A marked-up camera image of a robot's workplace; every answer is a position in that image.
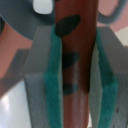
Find gripper right finger with green pad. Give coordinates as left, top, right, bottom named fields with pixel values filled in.
left=89, top=27, right=128, bottom=128

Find gripper left finger with green pad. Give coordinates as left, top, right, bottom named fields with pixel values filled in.
left=24, top=26, right=63, bottom=128

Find brown toy sausage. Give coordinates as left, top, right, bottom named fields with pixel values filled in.
left=55, top=0, right=99, bottom=128

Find white blue toy tube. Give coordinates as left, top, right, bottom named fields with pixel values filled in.
left=33, top=0, right=54, bottom=14

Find large grey pot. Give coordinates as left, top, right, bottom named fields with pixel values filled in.
left=0, top=0, right=128, bottom=41

